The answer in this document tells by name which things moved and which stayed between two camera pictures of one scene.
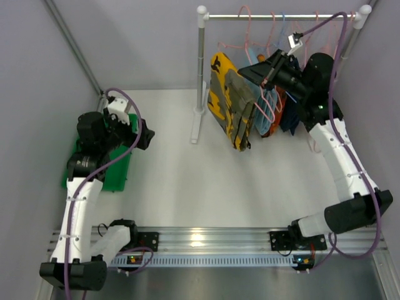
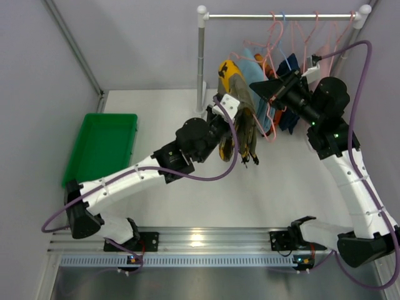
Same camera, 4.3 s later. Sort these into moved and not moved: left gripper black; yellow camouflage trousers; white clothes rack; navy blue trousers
Moved: left gripper black; yellow camouflage trousers
Not moved: white clothes rack; navy blue trousers
